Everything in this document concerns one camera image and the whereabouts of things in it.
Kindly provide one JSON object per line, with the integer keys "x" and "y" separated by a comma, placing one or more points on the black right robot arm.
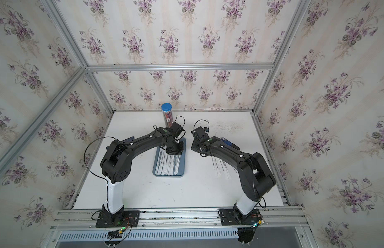
{"x": 255, "y": 176}

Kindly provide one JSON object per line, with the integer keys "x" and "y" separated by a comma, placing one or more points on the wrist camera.
{"x": 176, "y": 130}
{"x": 200, "y": 134}

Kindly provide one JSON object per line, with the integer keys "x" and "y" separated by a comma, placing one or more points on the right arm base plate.
{"x": 233, "y": 217}

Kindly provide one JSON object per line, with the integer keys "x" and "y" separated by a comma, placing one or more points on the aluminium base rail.
{"x": 289, "y": 224}

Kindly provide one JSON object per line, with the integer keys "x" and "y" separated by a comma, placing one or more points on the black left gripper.
{"x": 179, "y": 152}

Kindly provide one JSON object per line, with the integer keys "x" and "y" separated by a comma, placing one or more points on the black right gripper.
{"x": 192, "y": 147}

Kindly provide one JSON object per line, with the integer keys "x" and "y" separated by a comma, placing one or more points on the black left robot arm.
{"x": 116, "y": 164}

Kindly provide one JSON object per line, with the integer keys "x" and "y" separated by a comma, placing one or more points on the vented metal strip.
{"x": 149, "y": 234}

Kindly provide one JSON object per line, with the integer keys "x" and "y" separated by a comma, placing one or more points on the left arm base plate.
{"x": 121, "y": 219}

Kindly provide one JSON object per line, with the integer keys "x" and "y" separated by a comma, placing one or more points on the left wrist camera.
{"x": 176, "y": 130}

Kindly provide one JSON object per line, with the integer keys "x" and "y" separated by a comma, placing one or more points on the blue storage tray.
{"x": 182, "y": 163}

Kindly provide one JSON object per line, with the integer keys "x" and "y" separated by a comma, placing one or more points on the pencil tube with blue lid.
{"x": 167, "y": 113}

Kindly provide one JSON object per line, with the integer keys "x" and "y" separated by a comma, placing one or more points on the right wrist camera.
{"x": 200, "y": 134}

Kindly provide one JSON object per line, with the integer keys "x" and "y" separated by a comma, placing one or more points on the straw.
{"x": 176, "y": 167}
{"x": 161, "y": 164}
{"x": 157, "y": 164}
{"x": 170, "y": 168}
{"x": 168, "y": 164}
{"x": 174, "y": 159}
{"x": 223, "y": 168}
{"x": 217, "y": 166}
{"x": 165, "y": 164}

